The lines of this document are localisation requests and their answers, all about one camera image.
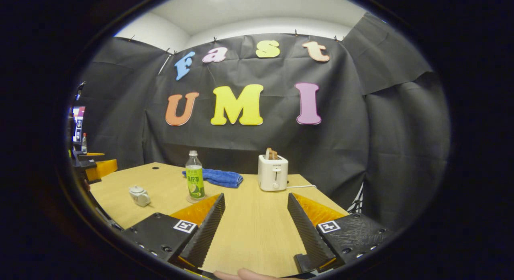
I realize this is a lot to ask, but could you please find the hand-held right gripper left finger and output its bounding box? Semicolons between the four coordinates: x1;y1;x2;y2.
120;193;226;268

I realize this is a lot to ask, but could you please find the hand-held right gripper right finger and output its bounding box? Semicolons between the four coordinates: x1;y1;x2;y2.
287;192;392;274

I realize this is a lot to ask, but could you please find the white teacup with handle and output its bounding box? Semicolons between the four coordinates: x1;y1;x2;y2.
128;186;151;207

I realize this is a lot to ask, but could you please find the green label water bottle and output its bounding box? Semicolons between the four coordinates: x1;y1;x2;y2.
185;150;205;200

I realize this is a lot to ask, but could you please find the computer monitor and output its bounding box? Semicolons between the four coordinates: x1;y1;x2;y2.
72;106;86;143

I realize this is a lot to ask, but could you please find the blue towel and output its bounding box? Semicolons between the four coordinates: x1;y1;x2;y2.
182;168;244;188

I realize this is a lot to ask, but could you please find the white toaster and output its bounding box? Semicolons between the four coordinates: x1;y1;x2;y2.
258;154;289;192

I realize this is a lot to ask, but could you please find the black backdrop cloth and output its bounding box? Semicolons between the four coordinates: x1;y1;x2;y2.
74;13;450;232

